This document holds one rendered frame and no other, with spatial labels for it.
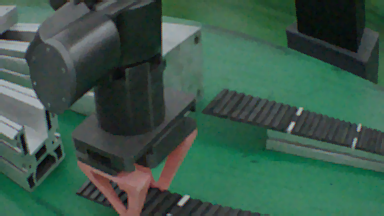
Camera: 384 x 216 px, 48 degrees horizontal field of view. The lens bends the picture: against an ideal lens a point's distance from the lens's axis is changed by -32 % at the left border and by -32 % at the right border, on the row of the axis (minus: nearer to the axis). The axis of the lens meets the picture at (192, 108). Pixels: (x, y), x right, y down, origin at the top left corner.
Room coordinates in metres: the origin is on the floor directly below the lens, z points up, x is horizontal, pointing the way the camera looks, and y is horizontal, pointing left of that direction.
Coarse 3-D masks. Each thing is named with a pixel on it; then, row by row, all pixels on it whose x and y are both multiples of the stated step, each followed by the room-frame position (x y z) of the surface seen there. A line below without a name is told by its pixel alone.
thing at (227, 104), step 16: (224, 96) 0.58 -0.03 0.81; (240, 96) 0.57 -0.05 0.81; (256, 96) 0.57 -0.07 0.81; (208, 112) 0.55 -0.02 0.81; (224, 112) 0.54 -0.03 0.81; (240, 112) 0.54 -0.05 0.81; (256, 112) 0.54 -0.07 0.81; (272, 112) 0.54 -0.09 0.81; (288, 112) 0.54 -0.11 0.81; (304, 112) 0.54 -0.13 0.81; (272, 128) 0.51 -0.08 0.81; (288, 128) 0.50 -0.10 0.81; (304, 128) 0.50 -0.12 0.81; (320, 128) 0.50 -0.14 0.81; (336, 128) 0.49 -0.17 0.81; (352, 128) 0.49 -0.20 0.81; (368, 128) 0.49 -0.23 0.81; (336, 144) 0.47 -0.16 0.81; (352, 144) 0.45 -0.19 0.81; (368, 144) 0.45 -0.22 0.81
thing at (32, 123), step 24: (0, 96) 0.54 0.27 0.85; (24, 96) 0.52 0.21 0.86; (0, 120) 0.46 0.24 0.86; (24, 120) 0.51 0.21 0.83; (48, 120) 0.50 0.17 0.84; (0, 144) 0.44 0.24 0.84; (24, 144) 0.45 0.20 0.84; (48, 144) 0.48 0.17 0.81; (0, 168) 0.46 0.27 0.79; (24, 168) 0.44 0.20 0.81; (48, 168) 0.48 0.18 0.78
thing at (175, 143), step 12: (180, 120) 0.39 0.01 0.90; (192, 120) 0.42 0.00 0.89; (168, 132) 0.38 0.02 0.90; (180, 132) 0.39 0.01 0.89; (192, 132) 0.41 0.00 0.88; (156, 144) 0.36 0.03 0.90; (168, 144) 0.38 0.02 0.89; (180, 144) 0.40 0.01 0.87; (144, 156) 0.36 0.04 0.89; (156, 156) 0.36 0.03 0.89; (168, 156) 0.41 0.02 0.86; (180, 156) 0.40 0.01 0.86; (144, 168) 0.42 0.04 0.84; (168, 168) 0.41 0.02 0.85; (168, 180) 0.41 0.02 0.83
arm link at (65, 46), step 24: (72, 0) 0.36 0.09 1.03; (96, 0) 0.40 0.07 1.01; (48, 24) 0.33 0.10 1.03; (72, 24) 0.34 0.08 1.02; (96, 24) 0.34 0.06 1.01; (48, 48) 0.31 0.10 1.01; (72, 48) 0.31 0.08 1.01; (96, 48) 0.32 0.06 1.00; (48, 72) 0.31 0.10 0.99; (72, 72) 0.30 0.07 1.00; (96, 72) 0.32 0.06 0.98; (48, 96) 0.31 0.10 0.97; (72, 96) 0.30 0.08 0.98
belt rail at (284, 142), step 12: (276, 132) 0.51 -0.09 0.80; (276, 144) 0.51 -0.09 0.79; (288, 144) 0.51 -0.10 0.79; (300, 144) 0.50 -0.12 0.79; (312, 144) 0.49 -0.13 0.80; (324, 144) 0.48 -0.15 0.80; (312, 156) 0.49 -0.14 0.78; (324, 156) 0.48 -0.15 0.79; (336, 156) 0.47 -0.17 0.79; (348, 156) 0.46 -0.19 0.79; (360, 156) 0.45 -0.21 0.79; (372, 156) 0.44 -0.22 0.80; (372, 168) 0.44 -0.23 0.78
